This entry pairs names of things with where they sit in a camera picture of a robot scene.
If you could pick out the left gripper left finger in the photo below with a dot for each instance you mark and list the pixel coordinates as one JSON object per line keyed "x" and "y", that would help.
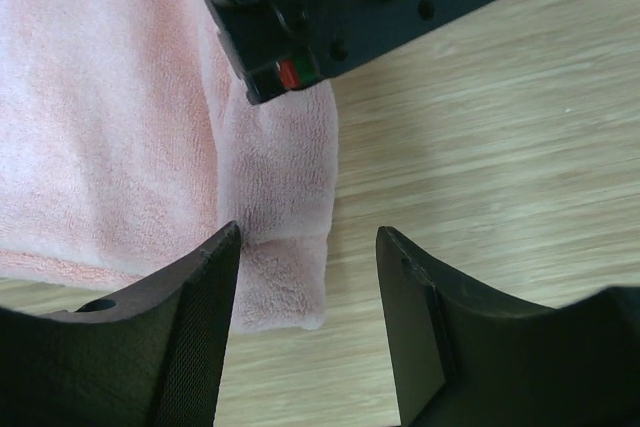
{"x": 150, "y": 354}

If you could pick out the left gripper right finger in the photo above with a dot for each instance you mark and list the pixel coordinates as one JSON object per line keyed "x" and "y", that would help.
{"x": 466, "y": 354}

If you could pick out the light pink towel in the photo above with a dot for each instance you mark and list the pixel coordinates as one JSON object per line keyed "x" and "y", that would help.
{"x": 127, "y": 140}

